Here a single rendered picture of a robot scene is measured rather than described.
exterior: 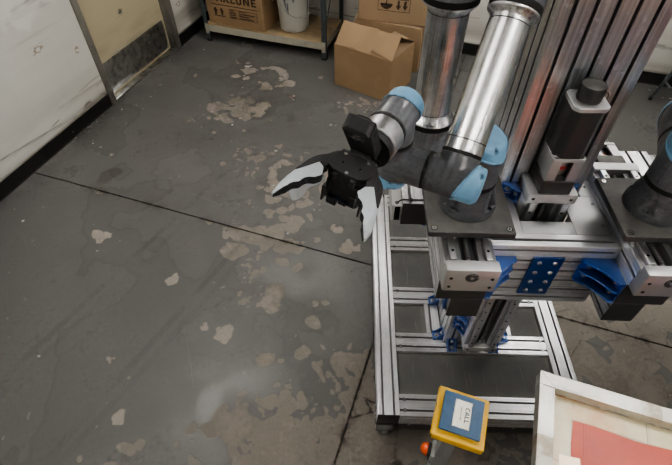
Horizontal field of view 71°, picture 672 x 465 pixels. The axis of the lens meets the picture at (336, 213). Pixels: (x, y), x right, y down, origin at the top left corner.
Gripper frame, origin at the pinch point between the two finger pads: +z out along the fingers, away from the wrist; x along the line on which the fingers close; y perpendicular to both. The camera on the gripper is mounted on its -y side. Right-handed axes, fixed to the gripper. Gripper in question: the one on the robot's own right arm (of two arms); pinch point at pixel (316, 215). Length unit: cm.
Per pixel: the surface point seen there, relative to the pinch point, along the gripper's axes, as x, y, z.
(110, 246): 151, 190, -54
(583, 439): -68, 64, -23
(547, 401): -58, 61, -26
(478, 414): -44, 65, -16
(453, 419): -39, 66, -12
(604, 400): -70, 60, -33
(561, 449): -64, 64, -18
